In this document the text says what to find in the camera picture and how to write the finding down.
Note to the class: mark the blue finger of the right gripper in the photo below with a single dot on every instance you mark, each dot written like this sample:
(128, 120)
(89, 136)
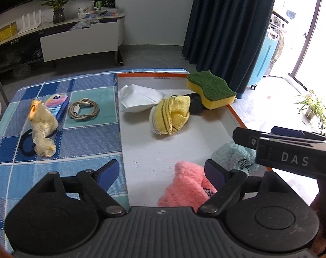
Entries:
(252, 139)
(282, 131)

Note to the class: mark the orange yellow scrunchie cloth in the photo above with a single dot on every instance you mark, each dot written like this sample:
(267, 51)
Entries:
(33, 109)

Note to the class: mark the pink fluffy hat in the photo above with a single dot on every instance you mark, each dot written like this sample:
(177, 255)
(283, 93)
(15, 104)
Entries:
(189, 188)

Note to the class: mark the white orange cardboard box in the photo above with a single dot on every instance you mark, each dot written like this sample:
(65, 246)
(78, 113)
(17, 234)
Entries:
(149, 159)

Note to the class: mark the dark navy cloth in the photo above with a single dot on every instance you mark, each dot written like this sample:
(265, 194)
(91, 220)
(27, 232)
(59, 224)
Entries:
(196, 106)

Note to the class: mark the white tv cabinet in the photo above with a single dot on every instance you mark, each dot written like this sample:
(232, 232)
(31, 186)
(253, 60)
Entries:
(50, 42)

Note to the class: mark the black green box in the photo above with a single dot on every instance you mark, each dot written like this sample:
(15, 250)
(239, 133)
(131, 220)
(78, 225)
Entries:
(104, 4)

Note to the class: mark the yellow striped towel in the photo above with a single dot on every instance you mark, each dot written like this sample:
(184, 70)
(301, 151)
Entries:
(170, 115)

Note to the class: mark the blue checkered tablecloth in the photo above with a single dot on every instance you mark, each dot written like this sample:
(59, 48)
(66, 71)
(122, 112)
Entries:
(79, 145)

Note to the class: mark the colourful tissue pack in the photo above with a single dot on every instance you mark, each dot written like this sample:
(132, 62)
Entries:
(57, 104)

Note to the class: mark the light blue fluffy hat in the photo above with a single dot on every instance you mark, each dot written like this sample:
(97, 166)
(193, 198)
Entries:
(233, 156)

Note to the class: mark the white router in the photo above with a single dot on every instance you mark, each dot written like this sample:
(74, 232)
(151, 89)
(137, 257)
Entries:
(31, 21)

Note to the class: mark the yellow box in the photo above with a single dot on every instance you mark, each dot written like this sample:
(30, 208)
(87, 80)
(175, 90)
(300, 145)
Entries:
(8, 31)

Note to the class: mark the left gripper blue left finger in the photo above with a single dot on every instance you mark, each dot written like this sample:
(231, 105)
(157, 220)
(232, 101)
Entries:
(94, 187)

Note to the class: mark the person right hand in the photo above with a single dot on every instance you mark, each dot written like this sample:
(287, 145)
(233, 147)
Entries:
(318, 247)

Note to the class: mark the dark blue curtain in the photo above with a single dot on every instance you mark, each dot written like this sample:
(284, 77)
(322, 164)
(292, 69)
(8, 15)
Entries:
(225, 38)

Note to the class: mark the yellow green sponge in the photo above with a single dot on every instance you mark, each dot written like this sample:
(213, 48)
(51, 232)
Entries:
(213, 91)

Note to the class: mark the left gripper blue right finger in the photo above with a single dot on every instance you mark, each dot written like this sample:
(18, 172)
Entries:
(228, 185)

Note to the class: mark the light blue suitcase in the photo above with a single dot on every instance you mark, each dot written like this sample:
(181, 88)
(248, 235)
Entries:
(265, 55)

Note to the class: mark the white face mask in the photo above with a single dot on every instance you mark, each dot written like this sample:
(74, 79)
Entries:
(135, 99)

